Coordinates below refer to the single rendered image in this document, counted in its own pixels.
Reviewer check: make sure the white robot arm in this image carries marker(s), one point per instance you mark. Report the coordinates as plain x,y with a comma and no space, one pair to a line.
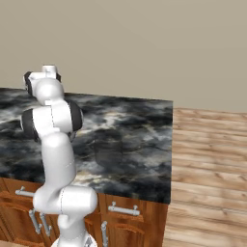
58,160

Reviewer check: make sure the clear glass jar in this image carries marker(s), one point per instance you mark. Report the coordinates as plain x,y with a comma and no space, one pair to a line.
108,151

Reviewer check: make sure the wooden drawer front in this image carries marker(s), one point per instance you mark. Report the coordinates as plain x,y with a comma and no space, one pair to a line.
13,185
151,209

